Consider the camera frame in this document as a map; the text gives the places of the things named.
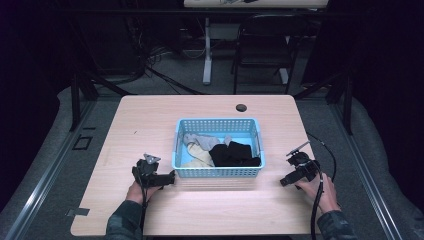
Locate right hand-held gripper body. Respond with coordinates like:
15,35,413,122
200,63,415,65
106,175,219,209
285,140,322,183

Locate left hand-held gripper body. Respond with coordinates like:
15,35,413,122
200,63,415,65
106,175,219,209
131,152,162,189

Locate person's left hand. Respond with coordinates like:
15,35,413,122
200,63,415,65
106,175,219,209
125,179,162,205

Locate person's right hand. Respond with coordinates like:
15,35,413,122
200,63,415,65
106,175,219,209
294,172,342,215

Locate cream sock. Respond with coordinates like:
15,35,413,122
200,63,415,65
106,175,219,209
180,142,216,169

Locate grey sock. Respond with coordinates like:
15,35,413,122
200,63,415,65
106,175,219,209
182,132,233,152

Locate blue plastic basket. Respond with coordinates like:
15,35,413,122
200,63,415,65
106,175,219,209
171,117,267,179

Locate black sock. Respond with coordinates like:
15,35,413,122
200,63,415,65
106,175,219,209
208,140,262,168

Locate black metal stand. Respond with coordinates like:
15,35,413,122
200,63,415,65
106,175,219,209
293,70,354,136
69,70,135,132

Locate grey tape strip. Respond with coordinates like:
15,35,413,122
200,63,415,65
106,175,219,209
65,206,91,218

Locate black folding chair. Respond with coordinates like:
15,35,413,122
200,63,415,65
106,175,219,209
231,13,302,96

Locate white table leg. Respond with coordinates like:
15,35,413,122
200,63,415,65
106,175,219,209
202,16,214,86

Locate thin black cable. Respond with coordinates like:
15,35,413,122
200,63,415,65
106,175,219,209
305,132,338,183

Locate thick black gripper cable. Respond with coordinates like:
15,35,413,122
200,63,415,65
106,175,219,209
309,170,326,240

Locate black floor cables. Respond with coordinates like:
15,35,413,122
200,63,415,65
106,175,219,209
126,16,208,96

